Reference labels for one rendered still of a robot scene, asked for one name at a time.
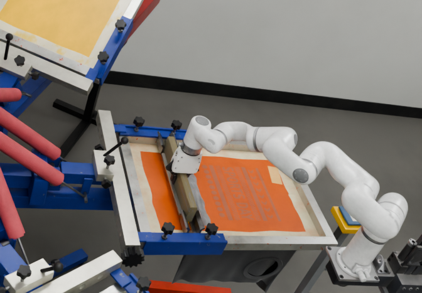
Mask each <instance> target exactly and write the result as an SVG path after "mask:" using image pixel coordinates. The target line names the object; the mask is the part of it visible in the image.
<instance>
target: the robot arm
mask: <svg viewBox="0 0 422 293"><path fill-rule="evenodd" d="M230 141H246V144H247V148H248V149H249V150H250V151H252V152H263V154H264V156H265V157H266V159H267V160H268V161H269V162H270V163H271V164H273V165H274V166H275V167H277V168H278V169H279V170H280V171H282V172H283V173H284V174H285V175H287V176H288V177H289V178H290V179H292V180H293V181H295V182H296V183H298V184H303V185H306V184H310V183H312V182H313V181H314V180H315V179H316V177H317V176H318V175H319V174H320V172H321V170H322V169H323V168H327V169H328V172H329V173H330V175H331V176H332V178H333V179H334V180H336V182H338V183H339V184H340V185H342V186H343V187H344V191H343V193H342V197H341V201H342V205H343V207H344V209H345V210H346V212H347V213H348V214H349V215H350V216H351V217H353V218H354V219H355V220H357V221H358V222H359V223H360V224H361V227H360V228H359V229H358V231H357V233H356V234H355V235H354V237H353V238H352V239H351V241H350V243H349V244H348V245H347V246H346V247H342V248H340V249H339V250H338V252H337V253H336V260H337V263H338V265H339V266H340V268H341V269H342V270H343V271H344V272H346V273H347V274H349V275H351V276H352V277H356V278H359V279H360V281H361V282H365V281H366V278H367V279H370V275H369V273H370V272H371V263H372V261H373V260H374V259H375V257H376V256H377V254H378V253H379V252H380V251H381V249H382V248H383V246H385V244H386V243H387V241H388V240H389V239H391V238H394V237H395V236H396V235H397V234H398V232H399V231H400V228H401V226H402V224H403V222H404V220H405V217H406V215H407V213H408V204H407V201H406V200H405V198H404V197H403V196H401V195H400V194H397V193H387V194H384V195H383V196H381V197H380V198H379V200H378V201H377V202H376V201H375V199H376V197H377V195H378V193H379V189H380V186H379V183H378V182H377V180H376V179H375V178H374V177H373V176H371V175H370V174H369V173H368V172H367V171H366V170H364V169H363V168H362V167H360V166H359V165H358V164H357V163H356V162H354V161H353V160H352V159H351V158H349V157H348V155H346V154H345V153H344V152H343V151H342V150H341V149H340V148H338V147H337V146H336V145H334V144H332V143H330V142H324V141H321V142H316V143H313V144H311V145H310V146H308V147H307V148H306V149H305V150H304V151H303V152H302V153H301V154H300V156H298V155H296V154H295V153H294V152H293V151H292V150H293V149H294V148H295V146H296V144H297V141H298V137H297V134H296V132H295V131H294V130H293V129H292V128H289V127H252V126H251V125H249V124H247V123H244V122H223V123H221V124H219V125H217V126H216V127H214V128H213V129H211V123H210V121H209V120H208V119H207V118H206V117H203V116H200V115H198V116H195V117H193V118H192V120H191V121H190V124H189V126H188V129H187V132H186V134H185V136H184V139H183V140H182V142H179V143H178V148H177V150H176V151H175V153H174V155H173V157H172V158H171V161H170V163H169V164H168V165H167V166H166V170H168V171H170V173H171V174H172V175H171V178H170V180H171V182H172V184H175V181H176V179H177V176H176V175H177V174H178V173H186V174H187V177H189V176H190V175H191V174H194V173H196V172H198V171H199V166H200V162H201V159H202V147H204V148H205V149H206V150H207V151H208V152H210V153H212V154H216V153H218V152H220V151H221V150H222V149H223V148H224V147H225V146H226V145H227V144H228V143H229V142H230Z"/></svg>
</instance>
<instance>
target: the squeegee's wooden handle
mask: <svg viewBox="0 0 422 293"><path fill-rule="evenodd" d="M177 148H178V147H177V145H176V141H175V138H174V137H171V136H168V137H167V139H166V142H165V149H164V151H163V153H165V156H166V160H167V163H168V164H169V163H170V161H171V158H172V157H173V155H174V153H175V151H176V150H177ZM176 176H177V179H176V181H175V184H174V185H175V189H176V193H177V196H178V199H179V202H180V206H181V209H182V210H183V211H184V212H185V215H186V218H187V221H192V220H193V217H194V216H195V213H196V211H197V205H196V202H195V199H194V197H193V193H192V189H191V187H190V183H189V181H188V178H187V174H186V173H178V174H177V175H176Z"/></svg>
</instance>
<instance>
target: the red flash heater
mask: <svg viewBox="0 0 422 293"><path fill-rule="evenodd" d="M159 2H160V0H144V1H143V3H142V5H141V7H140V8H139V10H138V12H137V14H136V16H135V17H134V19H133V28H132V30H131V32H130V34H129V36H128V37H127V40H128V39H129V38H130V37H131V35H132V34H133V33H134V32H135V31H136V30H137V29H138V27H139V26H140V25H141V23H142V22H143V21H144V20H145V19H146V18H147V17H148V15H149V14H150V13H151V12H152V10H153V9H154V8H155V7H156V6H157V5H158V4H159ZM127 40H126V41H127Z"/></svg>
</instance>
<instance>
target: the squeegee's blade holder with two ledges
mask: <svg viewBox="0 0 422 293"><path fill-rule="evenodd" d="M161 157H162V160H163V164H164V167H165V170H166V166H167V165H168V163H167V160H166V156H165V153H161ZM166 174H167V177H168V181H169V184H170V188H171V191H172V194H173V198H174V201H175V205H176V208H177V211H178V215H180V216H181V206H180V202H179V199H178V196H177V193H176V189H175V185H174V184H172V182H171V180H170V178H171V173H170V171H168V170H166Z"/></svg>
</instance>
